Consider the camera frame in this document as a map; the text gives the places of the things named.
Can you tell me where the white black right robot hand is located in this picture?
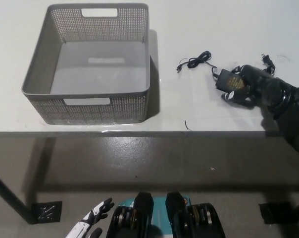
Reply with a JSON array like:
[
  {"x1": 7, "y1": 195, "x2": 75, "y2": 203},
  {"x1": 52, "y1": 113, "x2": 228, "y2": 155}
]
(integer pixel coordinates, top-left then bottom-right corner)
[{"x1": 221, "y1": 63, "x2": 271, "y2": 109}]

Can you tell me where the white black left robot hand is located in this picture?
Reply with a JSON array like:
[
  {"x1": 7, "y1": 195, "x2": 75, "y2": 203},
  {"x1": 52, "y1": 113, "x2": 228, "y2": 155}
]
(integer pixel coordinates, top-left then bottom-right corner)
[{"x1": 65, "y1": 197, "x2": 115, "y2": 238}]

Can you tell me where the black power adapter with cord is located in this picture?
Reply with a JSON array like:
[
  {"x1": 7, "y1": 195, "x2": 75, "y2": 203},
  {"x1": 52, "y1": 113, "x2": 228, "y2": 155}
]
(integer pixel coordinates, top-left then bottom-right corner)
[{"x1": 176, "y1": 51, "x2": 277, "y2": 92}]

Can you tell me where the black teal robot body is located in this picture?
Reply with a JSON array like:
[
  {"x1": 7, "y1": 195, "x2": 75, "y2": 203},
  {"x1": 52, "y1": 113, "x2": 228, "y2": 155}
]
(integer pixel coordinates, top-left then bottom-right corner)
[{"x1": 106, "y1": 192, "x2": 226, "y2": 238}]

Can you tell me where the grey perforated plastic basket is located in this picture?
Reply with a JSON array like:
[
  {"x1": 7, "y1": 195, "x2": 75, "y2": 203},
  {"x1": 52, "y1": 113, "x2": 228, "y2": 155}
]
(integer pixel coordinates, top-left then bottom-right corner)
[{"x1": 21, "y1": 2, "x2": 151, "y2": 125}]

